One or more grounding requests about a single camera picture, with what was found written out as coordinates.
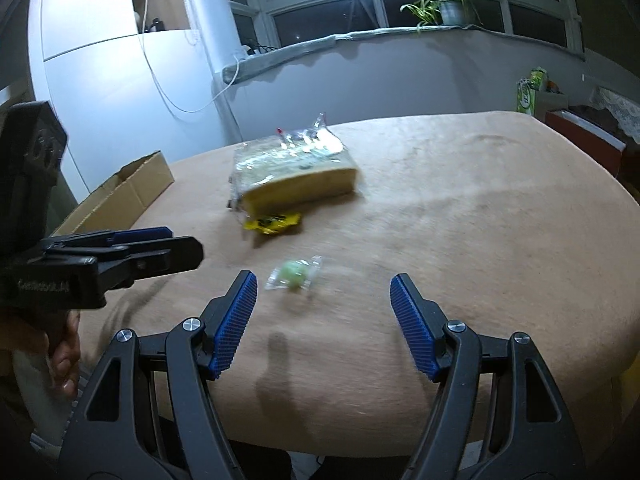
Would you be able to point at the grey windowsill cover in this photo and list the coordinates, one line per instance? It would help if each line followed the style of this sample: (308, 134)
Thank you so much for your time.
(280, 55)

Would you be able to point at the white cabinet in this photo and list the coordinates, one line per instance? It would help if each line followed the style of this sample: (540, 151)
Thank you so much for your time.
(100, 85)

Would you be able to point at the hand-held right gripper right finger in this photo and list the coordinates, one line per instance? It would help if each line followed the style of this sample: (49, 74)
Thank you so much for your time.
(415, 330)

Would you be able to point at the green candy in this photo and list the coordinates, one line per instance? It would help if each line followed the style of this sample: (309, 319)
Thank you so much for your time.
(292, 275)

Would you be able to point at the sliced cake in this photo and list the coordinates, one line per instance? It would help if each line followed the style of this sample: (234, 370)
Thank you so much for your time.
(295, 175)

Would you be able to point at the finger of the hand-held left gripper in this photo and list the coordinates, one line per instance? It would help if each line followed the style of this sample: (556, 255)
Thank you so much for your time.
(165, 257)
(142, 235)

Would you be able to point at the white window frame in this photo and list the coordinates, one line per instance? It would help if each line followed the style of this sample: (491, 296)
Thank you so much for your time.
(380, 0)

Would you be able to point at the green snack bag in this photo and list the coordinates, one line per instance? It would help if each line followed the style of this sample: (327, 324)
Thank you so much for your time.
(529, 97)

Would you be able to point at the red box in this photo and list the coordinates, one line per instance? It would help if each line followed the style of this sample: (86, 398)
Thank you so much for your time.
(580, 132)

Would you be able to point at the white lace cloth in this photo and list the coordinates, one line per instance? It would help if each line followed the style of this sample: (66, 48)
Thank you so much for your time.
(620, 110)

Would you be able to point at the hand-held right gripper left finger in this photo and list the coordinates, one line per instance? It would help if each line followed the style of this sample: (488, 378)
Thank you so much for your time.
(232, 330)

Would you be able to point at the person's left hand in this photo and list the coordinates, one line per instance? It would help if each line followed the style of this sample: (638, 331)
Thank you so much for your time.
(67, 350)

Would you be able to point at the small brown cardboard box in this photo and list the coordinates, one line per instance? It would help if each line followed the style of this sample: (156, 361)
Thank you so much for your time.
(555, 100)

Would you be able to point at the white power strip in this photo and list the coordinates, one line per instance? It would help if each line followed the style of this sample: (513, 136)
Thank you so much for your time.
(250, 50)

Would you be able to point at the yellow snack wrapper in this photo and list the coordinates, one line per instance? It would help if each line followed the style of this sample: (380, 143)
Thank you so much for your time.
(272, 222)

